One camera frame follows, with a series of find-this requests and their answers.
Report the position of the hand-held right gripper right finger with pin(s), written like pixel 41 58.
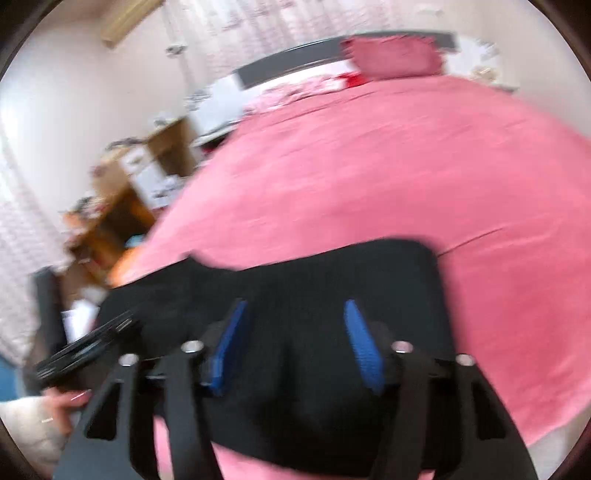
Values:
pixel 364 346

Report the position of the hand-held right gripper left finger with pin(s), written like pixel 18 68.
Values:
pixel 228 346

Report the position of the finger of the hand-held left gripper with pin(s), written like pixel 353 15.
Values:
pixel 115 330

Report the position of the black embroidered pants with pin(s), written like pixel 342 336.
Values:
pixel 300 286

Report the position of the person's left forearm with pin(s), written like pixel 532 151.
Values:
pixel 27 429

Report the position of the person's left hand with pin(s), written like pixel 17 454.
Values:
pixel 69 404

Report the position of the white open cardboard box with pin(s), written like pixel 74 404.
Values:
pixel 81 321

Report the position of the dark upright panel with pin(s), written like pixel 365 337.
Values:
pixel 51 309

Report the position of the orange plastic stool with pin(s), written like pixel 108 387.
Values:
pixel 127 265

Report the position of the blue lid can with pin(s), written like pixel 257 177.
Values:
pixel 135 241

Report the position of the wooden desk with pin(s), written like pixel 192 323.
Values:
pixel 115 221

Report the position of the pale pink side curtain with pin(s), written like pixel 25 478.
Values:
pixel 23 254

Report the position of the white red appliance box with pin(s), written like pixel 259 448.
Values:
pixel 166 191

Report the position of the white drawer cabinet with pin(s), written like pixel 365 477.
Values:
pixel 136 168

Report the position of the pink fleece blanket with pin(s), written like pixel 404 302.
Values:
pixel 415 161

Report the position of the white bed sheet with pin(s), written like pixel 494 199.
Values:
pixel 549 445

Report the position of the pink floral clothing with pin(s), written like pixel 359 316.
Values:
pixel 295 92

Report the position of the red cloth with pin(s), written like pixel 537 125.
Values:
pixel 353 79

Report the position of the grey white bed headboard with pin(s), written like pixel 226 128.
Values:
pixel 286 62

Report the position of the red ruffled pillow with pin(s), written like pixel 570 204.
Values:
pixel 392 55

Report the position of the patterned window curtain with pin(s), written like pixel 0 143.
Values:
pixel 286 27

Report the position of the white wall socket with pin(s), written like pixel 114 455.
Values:
pixel 176 49

